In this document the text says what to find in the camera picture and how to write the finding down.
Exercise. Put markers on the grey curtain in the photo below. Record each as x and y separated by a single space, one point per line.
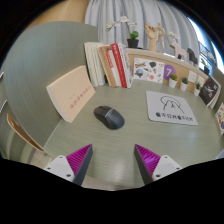
100 16

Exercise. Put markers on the white orchid in dark pot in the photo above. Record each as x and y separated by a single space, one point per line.
206 70

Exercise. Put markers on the round purple sticker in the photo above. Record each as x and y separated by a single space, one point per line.
170 72

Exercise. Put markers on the white orchid in black pot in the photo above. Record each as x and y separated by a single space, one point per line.
132 42

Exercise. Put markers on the thick white book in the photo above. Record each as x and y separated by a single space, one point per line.
89 63

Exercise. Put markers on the glass window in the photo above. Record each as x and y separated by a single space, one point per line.
213 53

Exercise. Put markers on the black cover book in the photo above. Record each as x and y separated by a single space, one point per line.
209 91

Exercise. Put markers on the dark grey computer mouse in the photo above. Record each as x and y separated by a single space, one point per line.
109 117

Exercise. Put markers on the black wooden horse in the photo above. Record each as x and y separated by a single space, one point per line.
192 56

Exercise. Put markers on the pink wooden horse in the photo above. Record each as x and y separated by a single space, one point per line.
180 52

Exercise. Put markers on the white orchid behind horses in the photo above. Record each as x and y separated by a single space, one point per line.
173 36

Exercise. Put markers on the wooden hand model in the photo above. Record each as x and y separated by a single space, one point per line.
152 36

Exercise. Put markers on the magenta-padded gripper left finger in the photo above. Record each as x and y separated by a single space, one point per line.
63 165

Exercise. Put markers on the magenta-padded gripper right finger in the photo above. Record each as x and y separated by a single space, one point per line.
163 165

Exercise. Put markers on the colourful picture booklet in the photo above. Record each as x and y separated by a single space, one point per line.
220 118

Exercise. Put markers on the white wall socket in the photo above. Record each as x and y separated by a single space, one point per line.
201 81
192 76

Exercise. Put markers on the white book with red spine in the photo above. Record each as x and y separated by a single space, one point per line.
113 71

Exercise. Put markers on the thin white book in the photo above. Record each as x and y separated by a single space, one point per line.
98 68

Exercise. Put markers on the white printed mouse pad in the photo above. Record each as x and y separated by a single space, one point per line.
170 108

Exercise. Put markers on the beige paperback book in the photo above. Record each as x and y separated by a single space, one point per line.
70 93

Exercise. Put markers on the tan book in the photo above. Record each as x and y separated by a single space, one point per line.
106 65

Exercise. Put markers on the white sticker sheet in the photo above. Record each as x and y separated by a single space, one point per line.
148 70

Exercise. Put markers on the small plant in white pot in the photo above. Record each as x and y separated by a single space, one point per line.
184 86
197 91
172 82

